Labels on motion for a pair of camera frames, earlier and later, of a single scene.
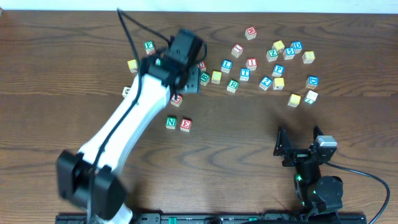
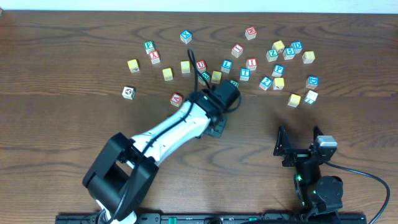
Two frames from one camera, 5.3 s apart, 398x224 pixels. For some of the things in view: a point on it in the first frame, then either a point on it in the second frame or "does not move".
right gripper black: x=300 y=156 does not move
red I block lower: x=252 y=63 does not move
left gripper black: x=193 y=82 -> x=216 y=128
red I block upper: x=237 y=50 does not move
